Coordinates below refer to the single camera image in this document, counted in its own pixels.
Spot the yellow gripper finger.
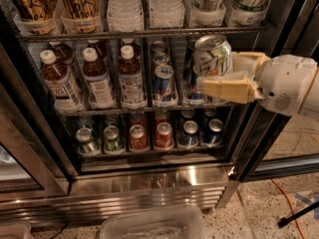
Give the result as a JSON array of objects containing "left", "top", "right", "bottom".
[
  {"left": 197, "top": 76, "right": 263, "bottom": 104},
  {"left": 231, "top": 52, "right": 269, "bottom": 74}
]

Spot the red soda can left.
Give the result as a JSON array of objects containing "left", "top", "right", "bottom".
[{"left": 130, "top": 124, "right": 149, "bottom": 151}]

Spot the green soda can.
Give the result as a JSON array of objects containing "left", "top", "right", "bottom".
[
  {"left": 76, "top": 127, "right": 100, "bottom": 156},
  {"left": 104, "top": 125, "right": 125, "bottom": 154}
]

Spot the orange cable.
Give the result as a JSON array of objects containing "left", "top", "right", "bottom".
[{"left": 271, "top": 178, "right": 307, "bottom": 239}]

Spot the red bull can front middle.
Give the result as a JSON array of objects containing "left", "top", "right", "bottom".
[{"left": 186, "top": 67, "right": 202, "bottom": 101}]

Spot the red soda can right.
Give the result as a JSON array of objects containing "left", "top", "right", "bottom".
[{"left": 155, "top": 122, "right": 173, "bottom": 149}]

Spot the iced tea bottle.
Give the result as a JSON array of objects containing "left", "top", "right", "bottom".
[
  {"left": 119, "top": 45, "right": 146, "bottom": 109},
  {"left": 82, "top": 48, "right": 116, "bottom": 110},
  {"left": 40, "top": 50, "right": 84, "bottom": 113}
]

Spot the iced tea bottle front right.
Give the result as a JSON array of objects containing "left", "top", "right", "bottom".
[{"left": 119, "top": 45, "right": 146, "bottom": 109}]

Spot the red bull can front left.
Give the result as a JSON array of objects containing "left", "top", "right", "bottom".
[{"left": 154, "top": 65, "right": 174, "bottom": 107}]

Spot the iced tea bottle front left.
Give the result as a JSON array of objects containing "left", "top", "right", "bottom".
[{"left": 40, "top": 50, "right": 84, "bottom": 113}]

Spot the clear water bottle right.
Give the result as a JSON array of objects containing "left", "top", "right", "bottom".
[{"left": 149, "top": 0, "right": 185, "bottom": 29}]

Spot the green soda can right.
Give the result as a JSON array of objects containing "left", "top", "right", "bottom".
[{"left": 104, "top": 125, "right": 125, "bottom": 154}]

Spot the brown coffee bottle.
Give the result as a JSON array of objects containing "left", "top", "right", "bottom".
[
  {"left": 62, "top": 0, "right": 100, "bottom": 33},
  {"left": 12, "top": 0, "right": 58, "bottom": 35}
]

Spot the red soda can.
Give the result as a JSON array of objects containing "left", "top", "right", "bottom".
[
  {"left": 130, "top": 124, "right": 149, "bottom": 151},
  {"left": 155, "top": 122, "right": 173, "bottom": 149}
]

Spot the iced tea bottle front middle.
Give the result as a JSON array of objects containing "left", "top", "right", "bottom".
[{"left": 82, "top": 48, "right": 116, "bottom": 110}]

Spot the clear water bottle left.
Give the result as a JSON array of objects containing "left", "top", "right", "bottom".
[{"left": 107, "top": 0, "right": 144, "bottom": 32}]

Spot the blue soda can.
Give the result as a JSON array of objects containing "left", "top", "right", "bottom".
[
  {"left": 202, "top": 119, "right": 223, "bottom": 146},
  {"left": 178, "top": 120, "right": 198, "bottom": 148}
]

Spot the clear water bottle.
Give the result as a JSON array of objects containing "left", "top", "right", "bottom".
[
  {"left": 107, "top": 0, "right": 144, "bottom": 32},
  {"left": 149, "top": 0, "right": 185, "bottom": 29}
]

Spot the blue soda can right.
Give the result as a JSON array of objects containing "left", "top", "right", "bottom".
[{"left": 202, "top": 119, "right": 223, "bottom": 146}]

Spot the black tripod leg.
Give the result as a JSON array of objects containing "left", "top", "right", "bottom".
[{"left": 277, "top": 201, "right": 319, "bottom": 228}]

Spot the red bull can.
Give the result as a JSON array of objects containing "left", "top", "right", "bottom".
[
  {"left": 186, "top": 67, "right": 202, "bottom": 101},
  {"left": 154, "top": 65, "right": 174, "bottom": 107}
]

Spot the stainless steel fridge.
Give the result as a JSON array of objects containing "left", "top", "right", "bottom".
[{"left": 0, "top": 0, "right": 313, "bottom": 229}]

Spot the middle wire shelf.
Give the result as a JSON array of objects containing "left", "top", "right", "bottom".
[{"left": 57, "top": 103, "right": 237, "bottom": 117}]

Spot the upper wire shelf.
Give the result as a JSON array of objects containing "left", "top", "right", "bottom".
[{"left": 16, "top": 26, "right": 267, "bottom": 43}]

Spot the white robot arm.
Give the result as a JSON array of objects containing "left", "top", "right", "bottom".
[{"left": 197, "top": 52, "right": 319, "bottom": 120}]

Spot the wire shelf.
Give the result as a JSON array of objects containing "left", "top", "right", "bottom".
[
  {"left": 16, "top": 26, "right": 267, "bottom": 43},
  {"left": 57, "top": 103, "right": 237, "bottom": 117}
]

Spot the white green 7up can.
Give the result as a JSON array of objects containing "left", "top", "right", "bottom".
[{"left": 193, "top": 34, "right": 233, "bottom": 77}]

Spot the brown coffee bottle right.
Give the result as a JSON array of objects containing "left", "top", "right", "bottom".
[{"left": 62, "top": 0, "right": 100, "bottom": 33}]

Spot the brown coffee bottle left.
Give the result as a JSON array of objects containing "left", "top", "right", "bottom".
[{"left": 12, "top": 0, "right": 58, "bottom": 35}]

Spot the clear plastic bin corner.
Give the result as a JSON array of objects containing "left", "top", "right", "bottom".
[{"left": 0, "top": 222, "right": 34, "bottom": 239}]

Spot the clear plastic bin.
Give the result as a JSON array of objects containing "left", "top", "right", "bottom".
[{"left": 100, "top": 206, "right": 208, "bottom": 239}]

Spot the green soda can left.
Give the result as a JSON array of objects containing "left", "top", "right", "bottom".
[{"left": 76, "top": 127, "right": 100, "bottom": 156}]

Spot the blue soda can left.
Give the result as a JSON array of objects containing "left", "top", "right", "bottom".
[{"left": 178, "top": 120, "right": 198, "bottom": 148}]

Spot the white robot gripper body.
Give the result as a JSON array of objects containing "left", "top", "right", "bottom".
[{"left": 255, "top": 55, "right": 318, "bottom": 117}]

